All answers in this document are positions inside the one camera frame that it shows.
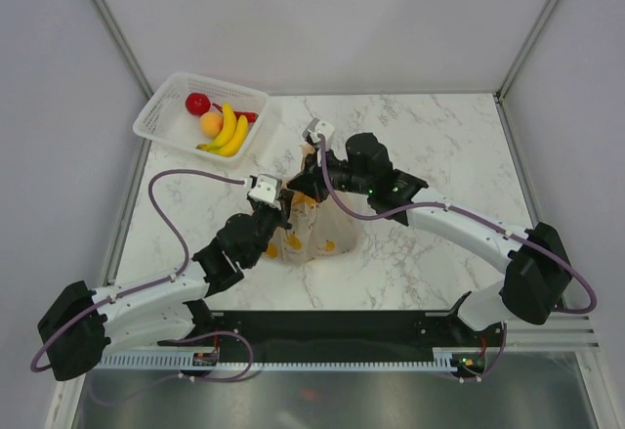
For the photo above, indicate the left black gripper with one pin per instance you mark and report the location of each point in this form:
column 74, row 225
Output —
column 285, row 196

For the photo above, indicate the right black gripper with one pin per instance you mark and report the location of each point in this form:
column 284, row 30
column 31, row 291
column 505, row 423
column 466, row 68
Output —
column 311, row 181

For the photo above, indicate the peach banana-print plastic bag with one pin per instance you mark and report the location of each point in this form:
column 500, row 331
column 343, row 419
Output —
column 317, row 230

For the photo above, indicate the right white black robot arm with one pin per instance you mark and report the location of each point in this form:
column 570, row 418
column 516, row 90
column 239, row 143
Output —
column 532, row 261

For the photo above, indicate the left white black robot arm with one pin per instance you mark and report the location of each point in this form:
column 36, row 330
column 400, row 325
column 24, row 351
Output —
column 85, row 325

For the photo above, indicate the fake yellow banana bunch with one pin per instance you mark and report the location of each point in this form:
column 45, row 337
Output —
column 232, row 137

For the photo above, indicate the fake orange fruit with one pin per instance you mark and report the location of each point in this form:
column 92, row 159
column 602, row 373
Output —
column 211, row 124

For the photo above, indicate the white plastic fruit basket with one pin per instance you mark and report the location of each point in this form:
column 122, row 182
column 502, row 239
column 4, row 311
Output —
column 166, row 121

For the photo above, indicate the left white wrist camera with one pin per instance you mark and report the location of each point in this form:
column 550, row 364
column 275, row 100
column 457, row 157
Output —
column 266, row 187

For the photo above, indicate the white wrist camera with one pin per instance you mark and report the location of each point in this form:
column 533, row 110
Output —
column 266, row 187
column 319, row 135

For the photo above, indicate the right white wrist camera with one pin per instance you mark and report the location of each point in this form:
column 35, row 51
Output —
column 319, row 135

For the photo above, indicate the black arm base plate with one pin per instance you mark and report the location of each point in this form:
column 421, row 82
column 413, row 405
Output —
column 350, row 336

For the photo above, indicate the white slotted cable duct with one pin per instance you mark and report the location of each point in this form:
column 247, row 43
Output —
column 193, row 361

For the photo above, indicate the aluminium frame rail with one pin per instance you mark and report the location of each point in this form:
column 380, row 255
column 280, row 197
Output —
column 557, row 331

